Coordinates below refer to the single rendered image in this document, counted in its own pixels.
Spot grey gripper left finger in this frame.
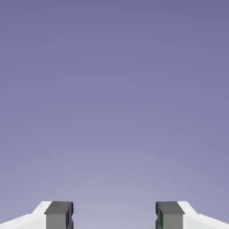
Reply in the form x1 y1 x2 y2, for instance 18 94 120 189
0 200 74 229

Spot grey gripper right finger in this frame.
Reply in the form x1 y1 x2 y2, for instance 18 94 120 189
155 200 229 229

